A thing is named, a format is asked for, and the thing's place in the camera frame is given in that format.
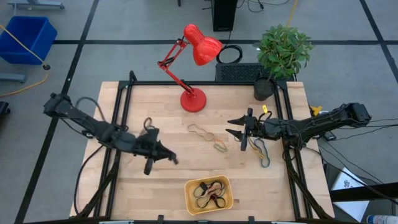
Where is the black coiled cable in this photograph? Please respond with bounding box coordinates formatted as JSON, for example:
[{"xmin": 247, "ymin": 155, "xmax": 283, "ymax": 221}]
[{"xmin": 216, "ymin": 44, "xmax": 244, "ymax": 65}]

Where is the dark brown rubber band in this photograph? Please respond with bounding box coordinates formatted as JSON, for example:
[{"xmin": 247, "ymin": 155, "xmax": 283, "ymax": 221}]
[{"xmin": 193, "ymin": 182, "xmax": 210, "ymax": 199}]

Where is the grey stand foot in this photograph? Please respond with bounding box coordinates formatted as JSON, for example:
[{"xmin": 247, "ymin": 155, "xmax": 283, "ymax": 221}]
[
  {"xmin": 0, "ymin": 73, "xmax": 26, "ymax": 84},
  {"xmin": 7, "ymin": 0, "xmax": 65, "ymax": 10}
]

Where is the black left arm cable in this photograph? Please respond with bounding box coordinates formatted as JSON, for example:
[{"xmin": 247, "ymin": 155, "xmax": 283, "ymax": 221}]
[{"xmin": 75, "ymin": 96, "xmax": 108, "ymax": 124}]

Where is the white plastic bottle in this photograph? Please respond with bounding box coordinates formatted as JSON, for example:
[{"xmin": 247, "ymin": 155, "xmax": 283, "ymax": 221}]
[{"xmin": 366, "ymin": 214, "xmax": 398, "ymax": 224}]

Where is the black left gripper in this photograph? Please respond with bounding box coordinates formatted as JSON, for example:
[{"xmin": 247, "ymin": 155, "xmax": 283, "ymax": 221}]
[{"xmin": 134, "ymin": 128, "xmax": 180, "ymax": 176}]

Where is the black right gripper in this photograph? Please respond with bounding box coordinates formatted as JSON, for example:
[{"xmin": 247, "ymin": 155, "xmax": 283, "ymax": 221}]
[{"xmin": 225, "ymin": 108, "xmax": 282, "ymax": 152}]

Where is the grey-blue rubber band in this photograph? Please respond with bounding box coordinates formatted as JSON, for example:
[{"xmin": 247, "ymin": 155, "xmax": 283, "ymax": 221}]
[{"xmin": 253, "ymin": 138, "xmax": 271, "ymax": 169}]

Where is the black hanging cable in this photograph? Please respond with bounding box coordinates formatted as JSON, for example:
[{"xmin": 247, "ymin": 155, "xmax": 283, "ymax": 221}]
[{"xmin": 73, "ymin": 144, "xmax": 105, "ymax": 216}]

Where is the black computer tower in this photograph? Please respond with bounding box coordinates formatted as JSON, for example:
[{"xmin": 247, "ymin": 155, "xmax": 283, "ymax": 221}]
[{"xmin": 211, "ymin": 0, "xmax": 239, "ymax": 32}]

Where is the green rubber band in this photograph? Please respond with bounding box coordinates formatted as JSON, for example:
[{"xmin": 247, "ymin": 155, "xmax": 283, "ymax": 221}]
[{"xmin": 213, "ymin": 141, "xmax": 229, "ymax": 153}]

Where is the black bar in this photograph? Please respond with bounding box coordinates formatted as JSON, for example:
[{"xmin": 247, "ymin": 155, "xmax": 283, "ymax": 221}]
[{"xmin": 329, "ymin": 182, "xmax": 398, "ymax": 203}]

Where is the yellow plastic bin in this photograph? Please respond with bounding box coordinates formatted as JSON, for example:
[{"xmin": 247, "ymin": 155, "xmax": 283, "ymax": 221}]
[{"xmin": 183, "ymin": 175, "xmax": 234, "ymax": 216}]

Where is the blue plastic floor bin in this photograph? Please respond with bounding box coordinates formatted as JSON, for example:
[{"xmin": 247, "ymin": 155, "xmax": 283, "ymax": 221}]
[{"xmin": 0, "ymin": 16, "xmax": 58, "ymax": 65}]

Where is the black perforated case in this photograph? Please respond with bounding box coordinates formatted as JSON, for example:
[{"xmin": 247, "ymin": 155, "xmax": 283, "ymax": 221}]
[{"xmin": 215, "ymin": 63, "xmax": 296, "ymax": 82}]

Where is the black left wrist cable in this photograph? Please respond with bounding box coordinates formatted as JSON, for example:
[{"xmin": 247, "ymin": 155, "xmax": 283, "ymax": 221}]
[{"xmin": 142, "ymin": 116, "xmax": 154, "ymax": 131}]

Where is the yellow floor cable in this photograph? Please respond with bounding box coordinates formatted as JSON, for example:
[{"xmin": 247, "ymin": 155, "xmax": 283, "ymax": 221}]
[
  {"xmin": 285, "ymin": 0, "xmax": 300, "ymax": 27},
  {"xmin": 0, "ymin": 24, "xmax": 51, "ymax": 98}
]

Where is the thin red rubber band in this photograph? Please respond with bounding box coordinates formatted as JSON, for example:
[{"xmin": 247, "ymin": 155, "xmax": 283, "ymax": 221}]
[{"xmin": 207, "ymin": 185, "xmax": 219, "ymax": 202}]

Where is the black floor object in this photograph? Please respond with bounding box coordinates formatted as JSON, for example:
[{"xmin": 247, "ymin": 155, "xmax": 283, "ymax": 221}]
[{"xmin": 0, "ymin": 101, "xmax": 11, "ymax": 125}]

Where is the red desk lamp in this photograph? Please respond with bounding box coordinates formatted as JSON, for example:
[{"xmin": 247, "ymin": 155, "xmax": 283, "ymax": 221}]
[{"xmin": 157, "ymin": 23, "xmax": 224, "ymax": 113}]

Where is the green potted plant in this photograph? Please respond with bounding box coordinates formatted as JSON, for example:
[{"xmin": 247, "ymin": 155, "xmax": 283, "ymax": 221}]
[{"xmin": 252, "ymin": 24, "xmax": 315, "ymax": 102}]

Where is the tan rubber band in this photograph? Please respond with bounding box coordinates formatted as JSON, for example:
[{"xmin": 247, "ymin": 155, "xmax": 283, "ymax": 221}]
[{"xmin": 187, "ymin": 123, "xmax": 216, "ymax": 141}]

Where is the black aluminium table frame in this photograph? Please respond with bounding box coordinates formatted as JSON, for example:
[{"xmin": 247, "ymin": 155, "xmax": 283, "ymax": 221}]
[{"xmin": 73, "ymin": 70, "xmax": 335, "ymax": 222}]

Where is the white printed paper box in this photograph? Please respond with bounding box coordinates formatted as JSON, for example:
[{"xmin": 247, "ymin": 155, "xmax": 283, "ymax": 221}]
[{"xmin": 330, "ymin": 167, "xmax": 371, "ymax": 222}]

